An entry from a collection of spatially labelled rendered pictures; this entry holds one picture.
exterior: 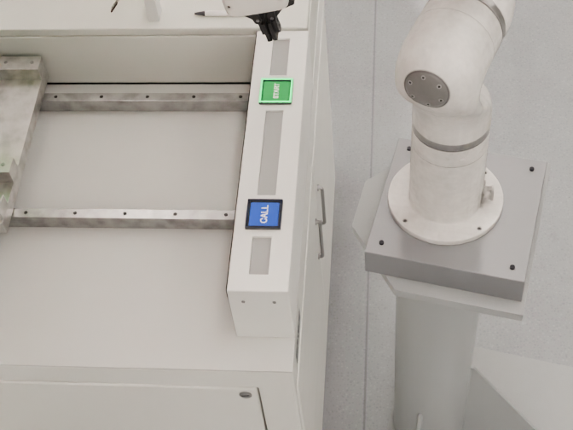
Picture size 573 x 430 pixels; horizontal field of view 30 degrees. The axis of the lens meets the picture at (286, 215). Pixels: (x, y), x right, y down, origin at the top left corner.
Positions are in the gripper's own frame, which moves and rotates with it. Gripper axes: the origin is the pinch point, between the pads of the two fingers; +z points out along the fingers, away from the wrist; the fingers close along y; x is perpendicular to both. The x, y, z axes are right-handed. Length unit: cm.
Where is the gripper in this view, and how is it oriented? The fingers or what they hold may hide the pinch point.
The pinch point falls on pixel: (269, 26)
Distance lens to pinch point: 173.4
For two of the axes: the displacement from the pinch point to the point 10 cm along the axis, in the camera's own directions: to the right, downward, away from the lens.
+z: 2.8, 5.8, 7.7
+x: 0.7, -8.1, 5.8
